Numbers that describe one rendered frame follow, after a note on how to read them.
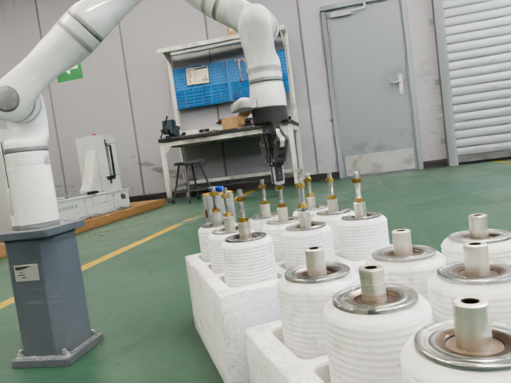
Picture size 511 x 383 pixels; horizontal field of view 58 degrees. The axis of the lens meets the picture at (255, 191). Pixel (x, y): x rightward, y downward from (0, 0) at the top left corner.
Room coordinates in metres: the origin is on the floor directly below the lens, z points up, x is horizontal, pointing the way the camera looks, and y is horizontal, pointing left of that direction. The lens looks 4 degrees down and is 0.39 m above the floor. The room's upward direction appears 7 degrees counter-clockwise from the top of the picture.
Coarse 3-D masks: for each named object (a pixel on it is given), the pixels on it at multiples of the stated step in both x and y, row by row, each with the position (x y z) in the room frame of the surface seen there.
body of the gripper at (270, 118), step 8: (256, 112) 0.94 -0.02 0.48; (264, 112) 0.93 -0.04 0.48; (272, 112) 0.93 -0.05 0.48; (280, 112) 0.93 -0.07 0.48; (256, 120) 0.94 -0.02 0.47; (264, 120) 0.93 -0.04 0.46; (272, 120) 0.93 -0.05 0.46; (280, 120) 0.93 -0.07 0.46; (264, 128) 0.98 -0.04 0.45; (272, 128) 0.93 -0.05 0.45; (280, 128) 0.93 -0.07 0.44; (272, 136) 0.93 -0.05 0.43; (272, 144) 0.94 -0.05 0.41
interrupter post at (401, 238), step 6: (396, 234) 0.55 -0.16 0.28; (402, 234) 0.54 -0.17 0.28; (408, 234) 0.54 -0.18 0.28; (396, 240) 0.55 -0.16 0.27; (402, 240) 0.54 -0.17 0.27; (408, 240) 0.54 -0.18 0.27; (396, 246) 0.55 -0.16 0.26; (402, 246) 0.54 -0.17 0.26; (408, 246) 0.54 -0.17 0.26; (396, 252) 0.55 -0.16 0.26; (402, 252) 0.54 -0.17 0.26; (408, 252) 0.54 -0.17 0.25
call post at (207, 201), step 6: (204, 198) 1.22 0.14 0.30; (210, 198) 1.18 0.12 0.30; (222, 198) 1.19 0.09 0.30; (228, 198) 1.19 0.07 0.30; (204, 204) 1.23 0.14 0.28; (210, 204) 1.18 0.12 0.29; (222, 204) 1.19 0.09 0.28; (210, 210) 1.18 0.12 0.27; (222, 210) 1.19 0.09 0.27; (234, 210) 1.20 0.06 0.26; (210, 216) 1.18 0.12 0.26; (222, 216) 1.19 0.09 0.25; (234, 216) 1.20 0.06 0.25; (210, 222) 1.18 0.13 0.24
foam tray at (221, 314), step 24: (192, 264) 1.00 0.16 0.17; (360, 264) 0.80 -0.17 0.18; (192, 288) 1.03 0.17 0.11; (216, 288) 0.77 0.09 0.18; (240, 288) 0.75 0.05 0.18; (264, 288) 0.74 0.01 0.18; (216, 312) 0.77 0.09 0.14; (240, 312) 0.73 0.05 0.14; (264, 312) 0.74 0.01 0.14; (216, 336) 0.80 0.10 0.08; (240, 336) 0.73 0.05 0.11; (216, 360) 0.84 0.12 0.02; (240, 360) 0.73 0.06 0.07
